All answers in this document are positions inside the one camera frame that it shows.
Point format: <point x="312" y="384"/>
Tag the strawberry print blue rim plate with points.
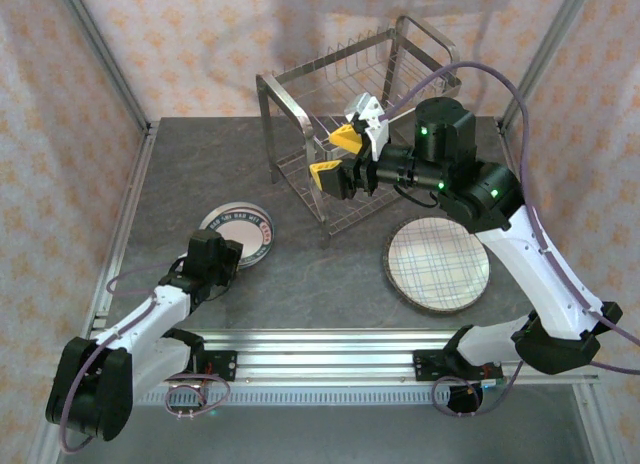
<point x="235" y="206"/>

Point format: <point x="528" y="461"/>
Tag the blue grid pattern plate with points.
<point x="435" y="264"/>

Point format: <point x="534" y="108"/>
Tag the textured glass plate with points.
<point x="435" y="312"/>

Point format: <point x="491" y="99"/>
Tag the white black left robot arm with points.
<point x="135" y="319"/>

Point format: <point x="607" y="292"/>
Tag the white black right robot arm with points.
<point x="540" y="274"/>

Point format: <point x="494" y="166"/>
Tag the stainless steel dish rack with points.
<point x="266" y="129"/>

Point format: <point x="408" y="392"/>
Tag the small green circuit board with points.
<point x="492" y="383"/>

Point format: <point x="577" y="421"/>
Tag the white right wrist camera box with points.
<point x="372" y="119"/>

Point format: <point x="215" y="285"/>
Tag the aluminium frame post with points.
<point x="546" y="49"/>
<point x="100" y="49"/>

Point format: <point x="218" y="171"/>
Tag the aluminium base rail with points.
<point x="320" y="356"/>

